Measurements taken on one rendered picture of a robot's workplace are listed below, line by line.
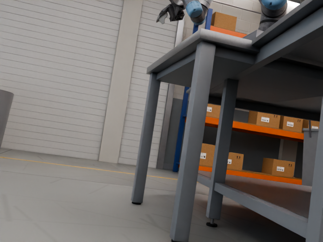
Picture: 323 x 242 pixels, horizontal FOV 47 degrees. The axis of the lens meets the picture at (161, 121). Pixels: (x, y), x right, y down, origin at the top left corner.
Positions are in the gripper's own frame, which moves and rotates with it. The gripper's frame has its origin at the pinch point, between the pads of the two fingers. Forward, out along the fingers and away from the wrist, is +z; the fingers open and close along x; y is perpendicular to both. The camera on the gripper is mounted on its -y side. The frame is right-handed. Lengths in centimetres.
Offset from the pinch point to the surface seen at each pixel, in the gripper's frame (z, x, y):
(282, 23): -82, -3, 59
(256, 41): -61, 1, 53
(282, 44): -75, -1, 63
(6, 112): 133, -101, -20
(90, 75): 356, 20, -145
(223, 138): -7, 1, 76
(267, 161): 350, 253, 66
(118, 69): 348, 64, -141
